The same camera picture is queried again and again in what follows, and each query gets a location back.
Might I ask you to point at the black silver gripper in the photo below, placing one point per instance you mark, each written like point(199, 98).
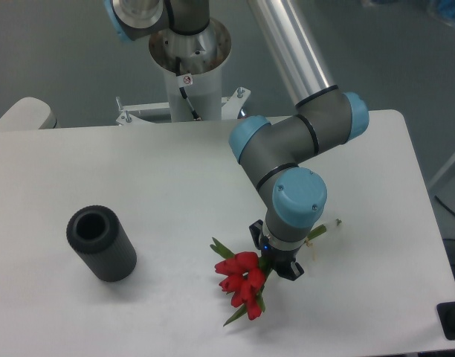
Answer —
point(282, 255)

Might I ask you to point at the red tulip bouquet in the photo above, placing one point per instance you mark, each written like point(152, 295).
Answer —
point(245, 277)

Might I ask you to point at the white chair back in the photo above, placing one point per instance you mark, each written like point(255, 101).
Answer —
point(29, 113)

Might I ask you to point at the black device at table edge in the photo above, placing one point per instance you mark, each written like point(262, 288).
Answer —
point(446, 312)

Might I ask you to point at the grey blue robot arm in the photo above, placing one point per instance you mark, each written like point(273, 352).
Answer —
point(271, 155)

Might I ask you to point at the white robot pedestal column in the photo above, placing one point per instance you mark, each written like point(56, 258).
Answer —
point(192, 65)

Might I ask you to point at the white pedestal base bracket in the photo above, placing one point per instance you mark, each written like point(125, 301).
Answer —
point(231, 108)

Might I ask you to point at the black ribbed cylindrical vase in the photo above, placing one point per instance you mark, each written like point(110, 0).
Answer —
point(97, 236)

